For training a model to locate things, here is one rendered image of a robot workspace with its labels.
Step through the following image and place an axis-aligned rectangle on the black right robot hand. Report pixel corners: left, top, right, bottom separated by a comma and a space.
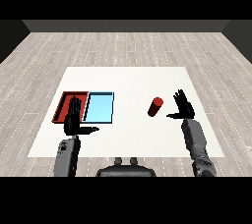
165, 88, 196, 120

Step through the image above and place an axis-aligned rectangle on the red shallow open box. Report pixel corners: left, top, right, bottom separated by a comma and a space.
51, 90, 91, 125

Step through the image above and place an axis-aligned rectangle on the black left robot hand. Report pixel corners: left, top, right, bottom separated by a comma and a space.
63, 95, 100, 137

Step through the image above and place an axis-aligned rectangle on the red can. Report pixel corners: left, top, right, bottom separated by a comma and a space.
147, 96, 164, 118

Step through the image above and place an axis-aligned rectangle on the light blue shallow open box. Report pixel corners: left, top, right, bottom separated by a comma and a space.
81, 91, 115, 125

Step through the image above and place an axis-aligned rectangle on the dark grey robot body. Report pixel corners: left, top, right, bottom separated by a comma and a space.
95, 157, 158, 178

